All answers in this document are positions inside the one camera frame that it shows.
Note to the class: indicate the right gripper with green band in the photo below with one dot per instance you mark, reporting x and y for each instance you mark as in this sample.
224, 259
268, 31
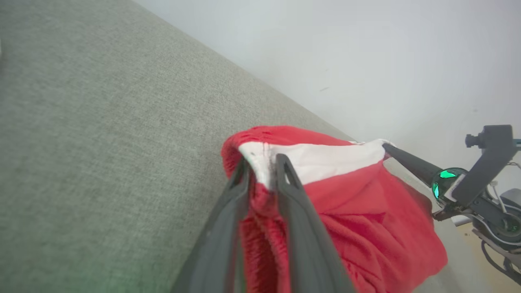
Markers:
445, 185

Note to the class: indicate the red shorts with white waistband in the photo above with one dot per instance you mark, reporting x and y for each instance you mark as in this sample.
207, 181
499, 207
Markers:
366, 219

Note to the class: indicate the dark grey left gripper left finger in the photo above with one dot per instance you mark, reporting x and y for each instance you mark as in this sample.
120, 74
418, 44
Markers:
215, 244

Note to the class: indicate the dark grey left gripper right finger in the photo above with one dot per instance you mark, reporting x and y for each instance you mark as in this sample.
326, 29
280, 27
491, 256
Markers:
309, 252

